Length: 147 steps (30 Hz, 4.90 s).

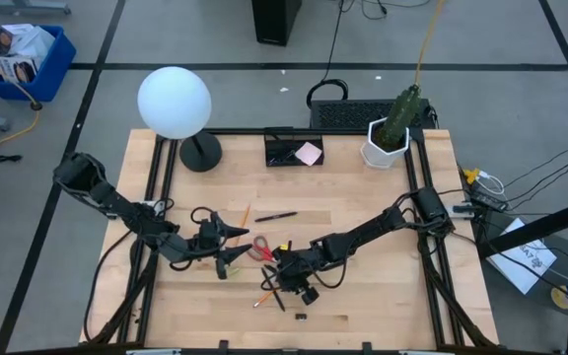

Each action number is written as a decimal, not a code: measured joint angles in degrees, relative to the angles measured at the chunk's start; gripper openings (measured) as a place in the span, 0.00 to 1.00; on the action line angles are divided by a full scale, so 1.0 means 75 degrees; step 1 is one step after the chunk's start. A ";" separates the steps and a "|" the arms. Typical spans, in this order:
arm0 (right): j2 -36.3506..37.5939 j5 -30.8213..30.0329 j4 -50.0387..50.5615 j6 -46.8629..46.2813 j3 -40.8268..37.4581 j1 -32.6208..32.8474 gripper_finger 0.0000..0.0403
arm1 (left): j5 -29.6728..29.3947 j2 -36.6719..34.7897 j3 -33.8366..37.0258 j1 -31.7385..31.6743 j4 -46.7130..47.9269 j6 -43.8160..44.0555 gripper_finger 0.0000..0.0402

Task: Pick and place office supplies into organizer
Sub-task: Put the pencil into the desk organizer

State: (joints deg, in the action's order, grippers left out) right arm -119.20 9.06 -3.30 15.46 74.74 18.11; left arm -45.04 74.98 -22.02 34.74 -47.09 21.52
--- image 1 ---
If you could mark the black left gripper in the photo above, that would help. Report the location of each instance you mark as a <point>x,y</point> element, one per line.
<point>210,236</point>

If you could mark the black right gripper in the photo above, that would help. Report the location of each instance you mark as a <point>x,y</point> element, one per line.
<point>301,271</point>

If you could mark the black pen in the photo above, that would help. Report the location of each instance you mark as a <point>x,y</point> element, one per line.
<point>269,267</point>
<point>276,216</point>

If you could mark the orange wooden pencil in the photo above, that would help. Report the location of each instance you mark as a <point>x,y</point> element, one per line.
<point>264,299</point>
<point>243,224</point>

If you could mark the black capped marker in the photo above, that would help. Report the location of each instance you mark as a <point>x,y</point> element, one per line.
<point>270,286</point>

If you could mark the yellow-green sticky note pad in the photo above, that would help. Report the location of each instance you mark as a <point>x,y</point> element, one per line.
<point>234,272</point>

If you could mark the large black binder clip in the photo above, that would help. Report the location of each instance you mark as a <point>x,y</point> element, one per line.
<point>301,317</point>

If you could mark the pink sticky note pad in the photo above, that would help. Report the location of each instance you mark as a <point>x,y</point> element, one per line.
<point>308,154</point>

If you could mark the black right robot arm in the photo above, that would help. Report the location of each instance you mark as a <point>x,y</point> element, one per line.
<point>363,232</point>

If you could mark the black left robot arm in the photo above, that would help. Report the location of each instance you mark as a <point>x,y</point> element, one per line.
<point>116,199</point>

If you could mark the black mesh desk organizer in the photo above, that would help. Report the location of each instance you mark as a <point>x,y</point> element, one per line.
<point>279,148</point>

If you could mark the white hexagonal plant pot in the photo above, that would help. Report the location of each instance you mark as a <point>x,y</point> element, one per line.
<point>375,155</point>

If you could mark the white globe table lamp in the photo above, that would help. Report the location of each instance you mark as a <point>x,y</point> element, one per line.
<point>174,101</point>

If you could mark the black vented case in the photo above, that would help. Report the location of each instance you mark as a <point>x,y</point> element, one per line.
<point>348,114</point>

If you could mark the green cactus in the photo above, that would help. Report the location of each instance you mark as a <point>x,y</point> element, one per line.
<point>400,116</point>

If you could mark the yellow plug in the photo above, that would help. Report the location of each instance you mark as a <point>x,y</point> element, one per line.
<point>472,175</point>

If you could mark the black power adapter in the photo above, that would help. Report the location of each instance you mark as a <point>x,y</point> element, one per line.
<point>488,199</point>

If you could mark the black computer tower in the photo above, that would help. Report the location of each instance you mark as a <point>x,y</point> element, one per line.
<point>275,22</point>

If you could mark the white paper sheet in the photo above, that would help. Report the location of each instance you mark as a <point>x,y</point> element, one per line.
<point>520,266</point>

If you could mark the blue plastic bin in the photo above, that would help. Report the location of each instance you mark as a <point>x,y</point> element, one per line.
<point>52,74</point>

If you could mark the black metal beam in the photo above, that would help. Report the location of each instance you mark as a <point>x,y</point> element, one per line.
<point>535,229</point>

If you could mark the printed white cardboard box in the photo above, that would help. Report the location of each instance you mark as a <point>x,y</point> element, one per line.
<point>10,37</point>
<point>13,69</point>

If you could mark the black aluminium table frame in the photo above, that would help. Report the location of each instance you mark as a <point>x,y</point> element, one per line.
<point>153,197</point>

